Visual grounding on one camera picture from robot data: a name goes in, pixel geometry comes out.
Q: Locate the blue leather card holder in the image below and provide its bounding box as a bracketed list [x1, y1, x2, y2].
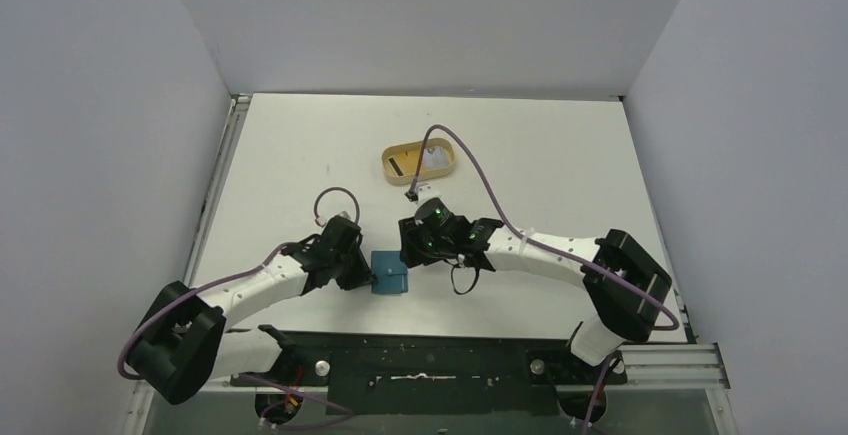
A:
[371, 250, 409, 295]

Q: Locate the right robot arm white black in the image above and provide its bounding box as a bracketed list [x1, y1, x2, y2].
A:
[398, 198, 680, 382]

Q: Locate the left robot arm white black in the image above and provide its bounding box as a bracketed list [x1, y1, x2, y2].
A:
[118, 215, 375, 405]

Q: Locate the grey card in tray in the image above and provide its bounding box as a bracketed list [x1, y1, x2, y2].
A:
[422, 145, 451, 171]

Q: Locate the beige oval tray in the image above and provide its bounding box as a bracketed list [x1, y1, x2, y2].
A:
[380, 138, 456, 186]

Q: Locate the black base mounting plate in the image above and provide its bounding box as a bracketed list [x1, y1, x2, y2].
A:
[261, 331, 602, 416]

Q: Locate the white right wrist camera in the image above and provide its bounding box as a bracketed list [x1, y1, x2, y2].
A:
[405, 183, 441, 205]

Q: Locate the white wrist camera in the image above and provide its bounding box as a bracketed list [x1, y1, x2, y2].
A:
[314, 211, 356, 227]
[405, 183, 441, 205]

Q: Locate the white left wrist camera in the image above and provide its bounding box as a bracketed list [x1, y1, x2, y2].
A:
[314, 211, 356, 227]

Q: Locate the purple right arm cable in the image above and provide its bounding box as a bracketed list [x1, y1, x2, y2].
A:
[405, 124, 681, 435]

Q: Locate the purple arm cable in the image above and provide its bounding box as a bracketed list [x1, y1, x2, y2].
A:
[116, 186, 362, 432]
[405, 124, 681, 435]

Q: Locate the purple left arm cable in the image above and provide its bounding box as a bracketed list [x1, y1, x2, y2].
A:
[116, 186, 362, 432]

